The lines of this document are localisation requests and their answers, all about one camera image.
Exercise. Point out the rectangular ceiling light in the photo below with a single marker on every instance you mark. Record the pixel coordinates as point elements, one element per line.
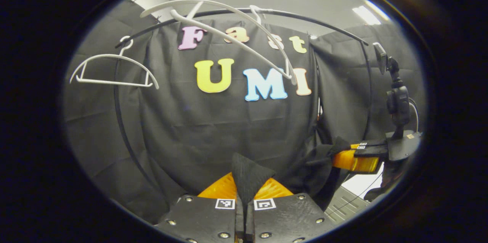
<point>370,13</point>

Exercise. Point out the black knit jacket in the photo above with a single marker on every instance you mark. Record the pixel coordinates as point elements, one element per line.
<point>248,174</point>

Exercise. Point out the grey slatted panel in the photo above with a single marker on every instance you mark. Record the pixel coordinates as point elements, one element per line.
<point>343,206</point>

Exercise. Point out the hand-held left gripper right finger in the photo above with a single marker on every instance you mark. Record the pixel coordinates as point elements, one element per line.
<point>289,218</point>

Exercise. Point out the black backdrop cloth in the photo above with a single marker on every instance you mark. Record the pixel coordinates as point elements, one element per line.
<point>190,132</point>

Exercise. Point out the black metal clothes rack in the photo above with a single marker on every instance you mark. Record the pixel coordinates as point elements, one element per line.
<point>116,100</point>

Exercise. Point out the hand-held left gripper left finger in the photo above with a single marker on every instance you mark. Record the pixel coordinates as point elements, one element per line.
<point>202,220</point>

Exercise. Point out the white plastic clothes hanger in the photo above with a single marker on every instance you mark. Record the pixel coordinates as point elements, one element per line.
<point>292,77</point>
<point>114,82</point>

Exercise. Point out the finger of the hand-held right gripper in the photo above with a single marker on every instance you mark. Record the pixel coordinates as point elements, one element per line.
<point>373,145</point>
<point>354,162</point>

